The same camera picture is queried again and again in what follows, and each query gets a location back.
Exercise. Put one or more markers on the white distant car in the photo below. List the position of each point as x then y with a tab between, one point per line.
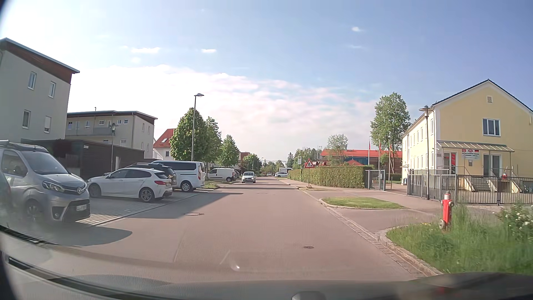
281	174

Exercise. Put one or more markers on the white oncoming car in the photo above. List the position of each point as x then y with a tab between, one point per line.
248	177

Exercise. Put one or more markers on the triangular warning sign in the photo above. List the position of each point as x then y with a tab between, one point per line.
309	164

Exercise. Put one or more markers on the small white van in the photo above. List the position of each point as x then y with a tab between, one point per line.
220	173

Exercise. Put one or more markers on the row of trees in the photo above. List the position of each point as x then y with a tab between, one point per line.
200	139

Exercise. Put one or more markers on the green hedge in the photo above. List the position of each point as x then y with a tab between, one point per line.
333	176

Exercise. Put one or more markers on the grey asphalt road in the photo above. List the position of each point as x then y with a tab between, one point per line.
258	225

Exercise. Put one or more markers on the red-roofed building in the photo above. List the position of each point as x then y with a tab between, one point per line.
358	156

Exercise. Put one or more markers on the white house with red roof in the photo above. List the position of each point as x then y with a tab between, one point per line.
163	141

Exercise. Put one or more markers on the grass island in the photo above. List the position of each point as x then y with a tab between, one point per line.
360	202

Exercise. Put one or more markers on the dark car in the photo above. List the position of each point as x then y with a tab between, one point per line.
160	167

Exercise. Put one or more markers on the flagpoles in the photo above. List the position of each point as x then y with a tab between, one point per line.
378	154

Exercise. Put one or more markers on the metal gate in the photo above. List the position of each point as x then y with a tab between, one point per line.
375	179

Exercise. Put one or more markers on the tall tree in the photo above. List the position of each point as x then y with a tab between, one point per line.
389	121

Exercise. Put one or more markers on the paved driveway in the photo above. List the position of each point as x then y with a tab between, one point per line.
391	206

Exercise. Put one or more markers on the grey flat-roofed building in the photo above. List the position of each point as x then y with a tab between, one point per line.
125	129

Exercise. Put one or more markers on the paved parking area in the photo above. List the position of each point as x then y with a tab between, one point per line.
120	206

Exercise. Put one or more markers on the dark garage building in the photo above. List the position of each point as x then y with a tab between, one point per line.
95	156

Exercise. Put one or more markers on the car's own bonnet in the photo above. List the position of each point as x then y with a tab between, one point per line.
374	287

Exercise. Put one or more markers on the red fire hydrant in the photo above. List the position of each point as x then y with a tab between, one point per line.
447	210

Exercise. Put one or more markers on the yellow building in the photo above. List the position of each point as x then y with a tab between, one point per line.
470	133

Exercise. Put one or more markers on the metal railing fence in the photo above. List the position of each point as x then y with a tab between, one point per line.
474	189

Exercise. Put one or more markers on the grass verge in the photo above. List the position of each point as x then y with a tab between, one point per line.
466	246

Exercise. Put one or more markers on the grey van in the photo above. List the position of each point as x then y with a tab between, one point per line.
41	183

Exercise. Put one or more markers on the beige building with brown top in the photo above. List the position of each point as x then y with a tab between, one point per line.
29	96

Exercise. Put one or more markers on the flowering bush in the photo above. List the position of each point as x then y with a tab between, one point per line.
518	221

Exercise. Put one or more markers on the tall lamp post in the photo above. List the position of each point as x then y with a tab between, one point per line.
193	125

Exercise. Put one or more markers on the small lamp post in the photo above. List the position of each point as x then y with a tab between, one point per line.
112	141

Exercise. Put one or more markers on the lamp post with round head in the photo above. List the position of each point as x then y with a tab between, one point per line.
427	146

